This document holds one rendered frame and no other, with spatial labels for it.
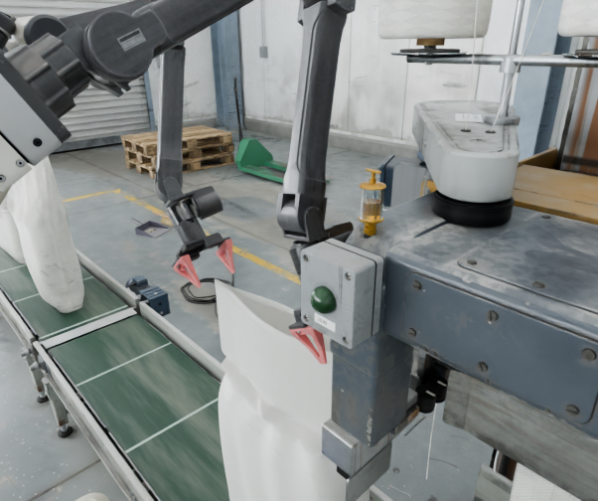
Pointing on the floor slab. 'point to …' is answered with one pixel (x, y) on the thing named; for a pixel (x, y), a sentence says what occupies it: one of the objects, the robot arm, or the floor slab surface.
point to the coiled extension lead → (204, 296)
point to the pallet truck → (257, 154)
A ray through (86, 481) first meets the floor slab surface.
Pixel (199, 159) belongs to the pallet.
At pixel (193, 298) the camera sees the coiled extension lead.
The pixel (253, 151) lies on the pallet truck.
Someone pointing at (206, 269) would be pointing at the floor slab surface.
